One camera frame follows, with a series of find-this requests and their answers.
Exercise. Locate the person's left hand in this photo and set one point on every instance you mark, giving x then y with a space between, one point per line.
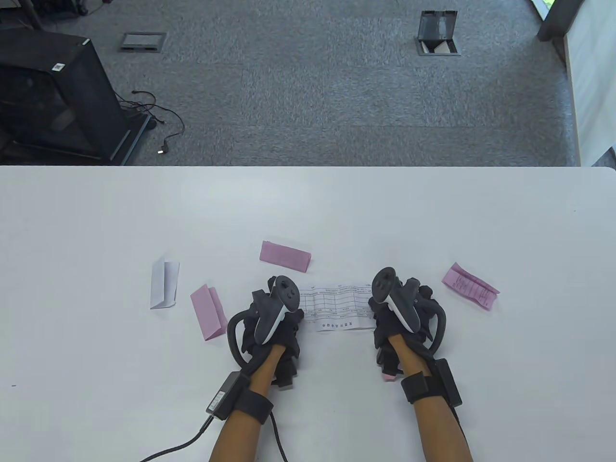
291 327

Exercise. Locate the person's right hand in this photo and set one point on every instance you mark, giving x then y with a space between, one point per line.
382 322

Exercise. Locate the white paper invoice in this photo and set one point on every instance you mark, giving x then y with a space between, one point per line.
163 288
337 308

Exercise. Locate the pink paper invoice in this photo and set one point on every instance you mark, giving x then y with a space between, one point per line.
284 255
209 313
467 284

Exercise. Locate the person's left forearm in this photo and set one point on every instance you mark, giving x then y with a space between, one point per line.
240 433

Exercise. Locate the person's right forearm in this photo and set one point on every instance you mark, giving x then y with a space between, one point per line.
440 433

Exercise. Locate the black wrist pack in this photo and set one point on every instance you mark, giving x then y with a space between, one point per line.
226 394
448 382

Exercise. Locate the open grey floor socket box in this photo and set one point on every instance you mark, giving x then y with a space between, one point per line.
437 26

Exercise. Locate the black cabinet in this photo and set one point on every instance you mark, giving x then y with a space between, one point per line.
72 96

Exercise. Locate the closed grey floor socket box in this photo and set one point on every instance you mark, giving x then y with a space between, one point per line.
142 42

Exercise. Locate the white partition panel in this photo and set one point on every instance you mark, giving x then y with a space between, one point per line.
594 72

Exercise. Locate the dark grey pillar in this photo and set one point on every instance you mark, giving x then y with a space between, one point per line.
560 19

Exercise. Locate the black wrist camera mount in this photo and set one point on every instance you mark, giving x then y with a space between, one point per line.
288 373
391 363

